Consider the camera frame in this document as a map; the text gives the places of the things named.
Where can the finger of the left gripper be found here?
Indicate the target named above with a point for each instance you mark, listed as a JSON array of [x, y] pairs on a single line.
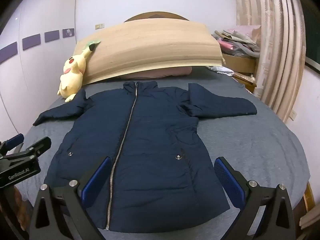
[[10, 144], [33, 151]]

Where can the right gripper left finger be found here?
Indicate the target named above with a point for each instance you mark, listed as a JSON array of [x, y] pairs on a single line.
[[48, 221]]

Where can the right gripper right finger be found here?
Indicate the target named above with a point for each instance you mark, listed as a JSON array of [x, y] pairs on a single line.
[[265, 213]]

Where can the navy blue puffer jacket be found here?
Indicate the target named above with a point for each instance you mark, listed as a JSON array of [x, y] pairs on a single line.
[[162, 177]]

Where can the pile of clothes and papers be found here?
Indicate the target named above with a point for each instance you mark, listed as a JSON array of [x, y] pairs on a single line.
[[241, 41]]

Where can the yellow Pikachu plush toy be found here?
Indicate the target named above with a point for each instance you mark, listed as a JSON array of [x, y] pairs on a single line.
[[73, 74]]

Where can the white wardrobe with purple panels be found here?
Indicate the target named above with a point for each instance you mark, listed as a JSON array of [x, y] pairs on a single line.
[[35, 43]]

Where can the green plush leaf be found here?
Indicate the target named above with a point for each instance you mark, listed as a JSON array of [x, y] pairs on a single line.
[[92, 42]]

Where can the wooden bedside cabinet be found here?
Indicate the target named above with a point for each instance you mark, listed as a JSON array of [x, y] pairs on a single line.
[[244, 70]]

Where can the white crumpled cloth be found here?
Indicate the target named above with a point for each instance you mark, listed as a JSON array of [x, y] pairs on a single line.
[[221, 70]]

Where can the pink pillow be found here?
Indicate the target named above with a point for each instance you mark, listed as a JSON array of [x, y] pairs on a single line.
[[159, 73]]

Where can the wooden round headboard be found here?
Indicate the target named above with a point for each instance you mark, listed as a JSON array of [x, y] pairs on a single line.
[[156, 14]]

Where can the beige curtain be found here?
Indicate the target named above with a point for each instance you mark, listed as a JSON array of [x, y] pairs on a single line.
[[282, 50]]

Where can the wall power outlet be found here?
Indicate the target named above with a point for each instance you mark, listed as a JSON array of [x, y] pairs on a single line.
[[99, 26]]

